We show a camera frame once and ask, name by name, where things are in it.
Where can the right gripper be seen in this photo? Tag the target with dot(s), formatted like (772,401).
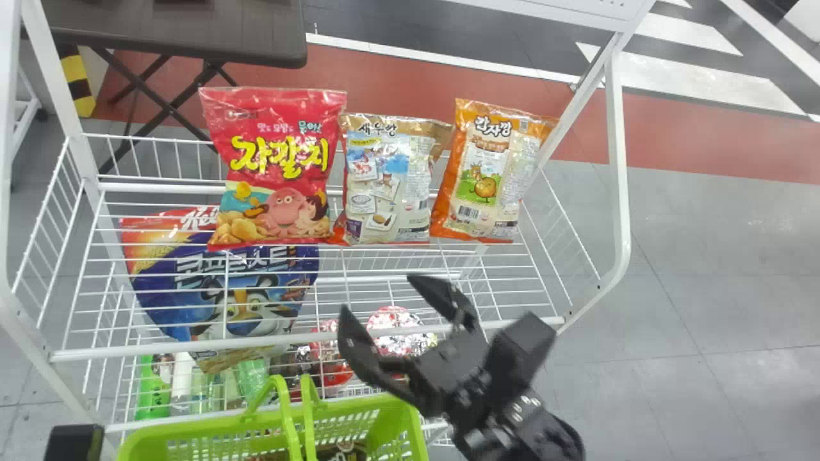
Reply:
(458,374)

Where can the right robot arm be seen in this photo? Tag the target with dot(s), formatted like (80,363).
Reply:
(532,435)

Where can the red noodle cup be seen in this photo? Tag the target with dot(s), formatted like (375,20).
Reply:
(398,326)
(330,371)

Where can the green basket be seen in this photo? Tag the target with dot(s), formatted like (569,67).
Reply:
(359,426)

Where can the beige snack packet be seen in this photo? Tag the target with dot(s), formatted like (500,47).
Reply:
(387,186)

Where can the green bottle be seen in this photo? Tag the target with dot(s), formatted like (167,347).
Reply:
(152,390)
(253,378)

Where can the orange snack packet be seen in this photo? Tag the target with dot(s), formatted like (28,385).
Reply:
(490,173)

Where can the red snack packet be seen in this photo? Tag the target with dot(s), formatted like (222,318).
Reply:
(275,160)

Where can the blue cereal bag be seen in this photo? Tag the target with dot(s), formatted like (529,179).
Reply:
(192,282)

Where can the white bottle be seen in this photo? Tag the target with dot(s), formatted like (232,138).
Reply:
(182,381)

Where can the dark side table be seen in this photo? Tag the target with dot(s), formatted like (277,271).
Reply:
(192,29)

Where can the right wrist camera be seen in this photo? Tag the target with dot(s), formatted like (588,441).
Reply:
(522,349)

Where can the yellow black striped post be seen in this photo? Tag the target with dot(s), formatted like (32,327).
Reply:
(78,77)

